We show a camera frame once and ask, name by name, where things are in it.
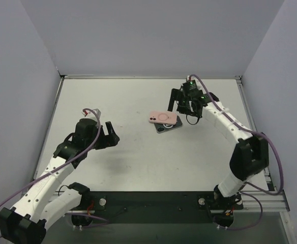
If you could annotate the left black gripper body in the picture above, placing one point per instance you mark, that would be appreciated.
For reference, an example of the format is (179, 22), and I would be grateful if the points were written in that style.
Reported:
(106, 139)

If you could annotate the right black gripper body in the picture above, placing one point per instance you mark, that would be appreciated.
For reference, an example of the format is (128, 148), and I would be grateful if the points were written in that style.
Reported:
(183, 102)

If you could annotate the phone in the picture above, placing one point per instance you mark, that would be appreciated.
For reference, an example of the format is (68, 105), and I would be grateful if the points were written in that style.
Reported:
(162, 117)

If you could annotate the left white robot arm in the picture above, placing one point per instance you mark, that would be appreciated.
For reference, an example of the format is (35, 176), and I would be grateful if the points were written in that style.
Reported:
(28, 220)

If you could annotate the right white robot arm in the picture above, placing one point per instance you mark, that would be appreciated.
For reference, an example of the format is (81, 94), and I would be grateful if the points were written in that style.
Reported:
(250, 152)

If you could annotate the clear phone case black insert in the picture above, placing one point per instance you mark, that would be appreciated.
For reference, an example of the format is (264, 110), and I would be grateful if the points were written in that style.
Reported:
(163, 128)

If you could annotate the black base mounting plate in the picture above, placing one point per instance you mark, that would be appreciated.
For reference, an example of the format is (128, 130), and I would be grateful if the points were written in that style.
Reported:
(163, 207)

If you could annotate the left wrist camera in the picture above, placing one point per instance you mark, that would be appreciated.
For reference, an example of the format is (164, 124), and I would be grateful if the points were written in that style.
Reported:
(91, 113)

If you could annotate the aluminium table frame rail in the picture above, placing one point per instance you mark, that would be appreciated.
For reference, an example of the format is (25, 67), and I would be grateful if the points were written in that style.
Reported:
(270, 203)

